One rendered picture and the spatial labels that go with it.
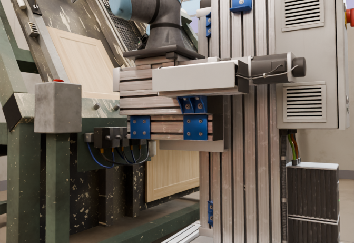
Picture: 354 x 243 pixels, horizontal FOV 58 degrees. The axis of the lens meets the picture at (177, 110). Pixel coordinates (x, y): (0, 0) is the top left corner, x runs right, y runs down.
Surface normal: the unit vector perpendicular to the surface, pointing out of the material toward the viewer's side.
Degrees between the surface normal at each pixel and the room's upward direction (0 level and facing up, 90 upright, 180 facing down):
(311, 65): 90
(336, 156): 90
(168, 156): 90
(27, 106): 56
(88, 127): 90
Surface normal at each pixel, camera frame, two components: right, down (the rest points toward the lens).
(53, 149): -0.58, -0.03
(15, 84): 0.68, -0.58
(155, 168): 0.82, -0.03
